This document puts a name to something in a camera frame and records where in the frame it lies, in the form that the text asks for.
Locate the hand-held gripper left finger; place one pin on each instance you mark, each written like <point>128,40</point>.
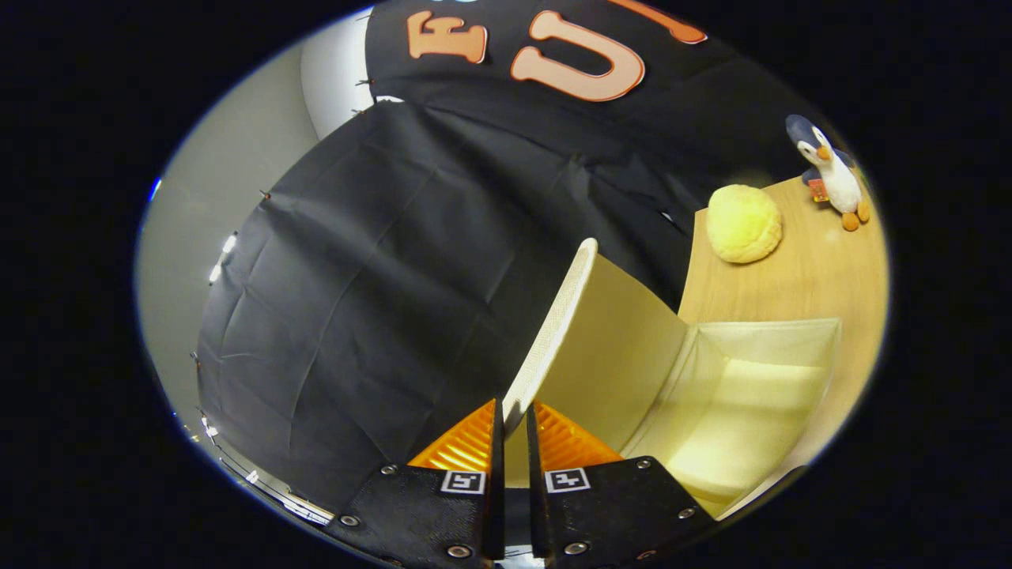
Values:
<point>497,490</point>

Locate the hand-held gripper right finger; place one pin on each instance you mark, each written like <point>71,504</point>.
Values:
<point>538,506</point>

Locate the cream fabric storage box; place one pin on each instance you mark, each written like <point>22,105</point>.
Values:
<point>743,411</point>

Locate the shiny metal strip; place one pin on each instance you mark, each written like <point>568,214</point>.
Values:
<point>269,490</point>

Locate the yellow round bun plush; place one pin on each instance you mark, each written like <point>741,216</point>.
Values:
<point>743,224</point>

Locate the blue white penguin plush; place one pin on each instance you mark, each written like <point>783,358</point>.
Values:
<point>834,178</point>

